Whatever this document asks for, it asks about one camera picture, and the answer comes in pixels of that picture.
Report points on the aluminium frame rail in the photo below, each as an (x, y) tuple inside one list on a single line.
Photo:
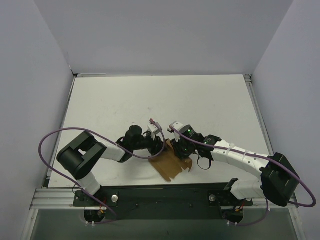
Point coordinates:
[(210, 104)]

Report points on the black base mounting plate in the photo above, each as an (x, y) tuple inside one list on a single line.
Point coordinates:
[(202, 201)]

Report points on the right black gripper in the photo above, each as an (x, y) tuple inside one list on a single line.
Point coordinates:
[(177, 147)]

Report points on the brown cardboard box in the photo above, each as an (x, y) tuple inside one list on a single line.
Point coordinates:
[(168, 165)]

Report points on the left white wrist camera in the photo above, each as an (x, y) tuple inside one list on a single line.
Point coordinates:
[(154, 128)]

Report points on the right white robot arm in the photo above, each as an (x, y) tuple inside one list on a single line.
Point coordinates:
[(274, 174)]

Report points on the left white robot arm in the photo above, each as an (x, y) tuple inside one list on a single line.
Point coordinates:
[(81, 155)]

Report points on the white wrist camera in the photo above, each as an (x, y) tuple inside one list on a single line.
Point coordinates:
[(174, 126), (154, 128)]

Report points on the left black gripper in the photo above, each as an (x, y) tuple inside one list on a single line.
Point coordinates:
[(157, 146)]

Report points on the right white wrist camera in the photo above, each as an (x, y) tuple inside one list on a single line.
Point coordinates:
[(174, 126)]

